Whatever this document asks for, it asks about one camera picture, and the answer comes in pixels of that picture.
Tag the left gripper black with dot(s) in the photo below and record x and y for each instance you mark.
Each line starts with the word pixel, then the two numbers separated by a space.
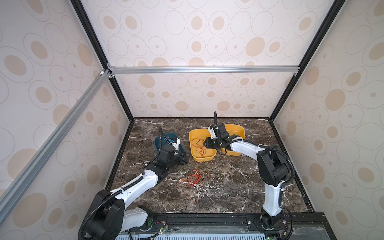
pixel 182 158

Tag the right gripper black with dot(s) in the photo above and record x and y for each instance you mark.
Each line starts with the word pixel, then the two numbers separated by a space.
pixel 208 144

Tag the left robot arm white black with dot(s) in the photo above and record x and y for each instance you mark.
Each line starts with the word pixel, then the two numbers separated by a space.
pixel 108 215

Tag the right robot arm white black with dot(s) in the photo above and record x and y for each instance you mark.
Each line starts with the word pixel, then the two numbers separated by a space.
pixel 275 168

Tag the teal plastic bin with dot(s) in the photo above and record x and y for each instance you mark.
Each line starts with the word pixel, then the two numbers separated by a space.
pixel 165 139

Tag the right yellow plastic bin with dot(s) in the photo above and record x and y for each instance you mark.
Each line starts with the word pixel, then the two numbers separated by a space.
pixel 235 130

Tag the yellow plastic bin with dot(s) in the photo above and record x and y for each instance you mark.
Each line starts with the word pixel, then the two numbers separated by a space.
pixel 235 130
pixel 199 152

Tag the middle yellow plastic bin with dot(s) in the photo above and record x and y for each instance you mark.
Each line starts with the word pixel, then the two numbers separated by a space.
pixel 199 152

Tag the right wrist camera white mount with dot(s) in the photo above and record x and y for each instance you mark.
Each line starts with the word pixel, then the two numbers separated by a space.
pixel 212 132

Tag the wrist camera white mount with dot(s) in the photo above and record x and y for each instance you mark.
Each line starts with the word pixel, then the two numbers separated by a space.
pixel 212 132
pixel 176 143

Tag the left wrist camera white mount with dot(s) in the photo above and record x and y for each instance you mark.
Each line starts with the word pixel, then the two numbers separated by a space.
pixel 176 143

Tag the horizontal aluminium frame bar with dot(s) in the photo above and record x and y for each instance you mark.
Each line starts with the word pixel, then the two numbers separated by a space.
pixel 205 70

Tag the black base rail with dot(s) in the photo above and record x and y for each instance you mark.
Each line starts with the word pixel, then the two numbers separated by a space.
pixel 294 226

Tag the left aluminium frame bar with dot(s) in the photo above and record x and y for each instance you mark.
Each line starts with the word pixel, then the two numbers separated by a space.
pixel 23 181

